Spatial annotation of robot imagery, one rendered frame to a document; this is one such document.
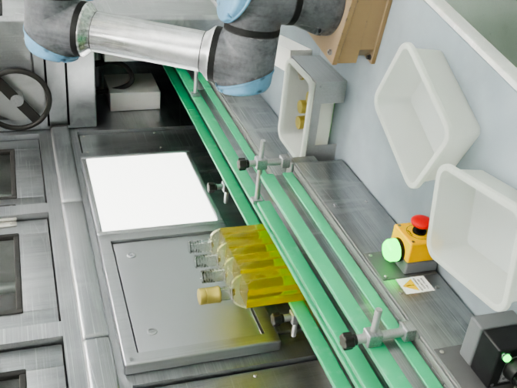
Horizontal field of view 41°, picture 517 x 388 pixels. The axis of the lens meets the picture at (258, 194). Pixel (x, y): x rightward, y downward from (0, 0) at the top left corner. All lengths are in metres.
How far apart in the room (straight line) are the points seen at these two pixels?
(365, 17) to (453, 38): 0.25
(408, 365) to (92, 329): 0.71
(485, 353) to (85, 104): 1.65
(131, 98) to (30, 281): 0.98
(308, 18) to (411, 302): 0.60
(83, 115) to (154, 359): 1.15
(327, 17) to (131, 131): 1.15
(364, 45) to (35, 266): 0.96
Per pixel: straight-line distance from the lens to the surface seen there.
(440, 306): 1.28
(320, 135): 1.69
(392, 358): 1.18
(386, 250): 1.32
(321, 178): 1.59
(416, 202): 1.41
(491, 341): 1.12
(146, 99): 2.56
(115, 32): 1.50
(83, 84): 2.37
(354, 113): 1.63
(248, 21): 1.41
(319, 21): 1.46
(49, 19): 1.53
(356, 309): 1.26
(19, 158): 2.30
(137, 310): 1.61
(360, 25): 1.47
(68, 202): 1.99
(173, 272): 1.72
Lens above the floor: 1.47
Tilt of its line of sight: 18 degrees down
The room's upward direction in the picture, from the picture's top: 95 degrees counter-clockwise
